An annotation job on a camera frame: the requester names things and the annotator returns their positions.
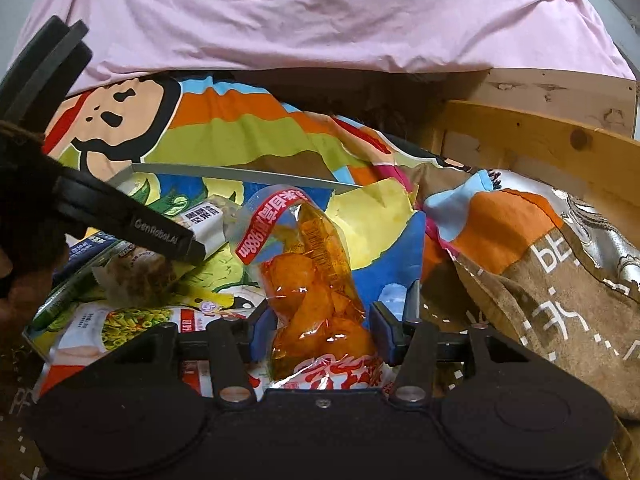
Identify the person's left hand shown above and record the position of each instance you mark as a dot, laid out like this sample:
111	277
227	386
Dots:
22	300

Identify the brown blanket with white print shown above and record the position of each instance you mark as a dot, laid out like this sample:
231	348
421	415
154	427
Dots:
550	325

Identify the green snack packet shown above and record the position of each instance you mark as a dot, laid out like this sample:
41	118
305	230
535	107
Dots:
70	300

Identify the plywood board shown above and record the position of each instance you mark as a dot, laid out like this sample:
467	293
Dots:
555	95

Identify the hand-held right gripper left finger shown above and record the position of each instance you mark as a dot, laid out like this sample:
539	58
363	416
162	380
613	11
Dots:
260	332

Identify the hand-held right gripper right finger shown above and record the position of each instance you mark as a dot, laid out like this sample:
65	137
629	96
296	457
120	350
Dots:
382	332

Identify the colourful cartoon printed blanket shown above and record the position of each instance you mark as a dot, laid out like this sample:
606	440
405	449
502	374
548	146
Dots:
260	120

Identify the pink bed sheet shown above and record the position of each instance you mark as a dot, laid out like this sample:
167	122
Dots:
320	15

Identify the white nut snack packet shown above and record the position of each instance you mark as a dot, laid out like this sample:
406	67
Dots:
205	222

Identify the brown snack packet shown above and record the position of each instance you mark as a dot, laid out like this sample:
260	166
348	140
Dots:
135	272

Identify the dark blue snack packet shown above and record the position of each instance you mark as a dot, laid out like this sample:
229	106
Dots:
87	251

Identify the orange chips packet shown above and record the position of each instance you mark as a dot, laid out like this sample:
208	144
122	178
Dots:
310	280

